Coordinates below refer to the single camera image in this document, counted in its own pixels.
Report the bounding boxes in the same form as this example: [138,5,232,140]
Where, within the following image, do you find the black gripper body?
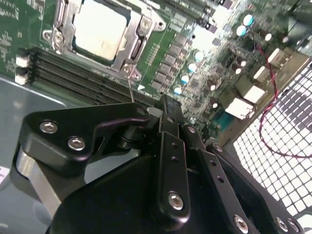
[50,156,232,234]

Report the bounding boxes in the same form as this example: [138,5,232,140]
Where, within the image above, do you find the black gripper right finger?
[181,125,305,234]

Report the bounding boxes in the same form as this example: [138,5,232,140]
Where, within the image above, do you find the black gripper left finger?
[18,94,192,225]

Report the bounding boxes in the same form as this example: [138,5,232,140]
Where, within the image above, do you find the thin wire locking lever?
[126,72,135,104]

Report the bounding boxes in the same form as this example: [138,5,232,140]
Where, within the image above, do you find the silver-topped CPU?
[72,2,129,61]

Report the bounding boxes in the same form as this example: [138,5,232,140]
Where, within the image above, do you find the metal socket cover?
[52,0,153,73]

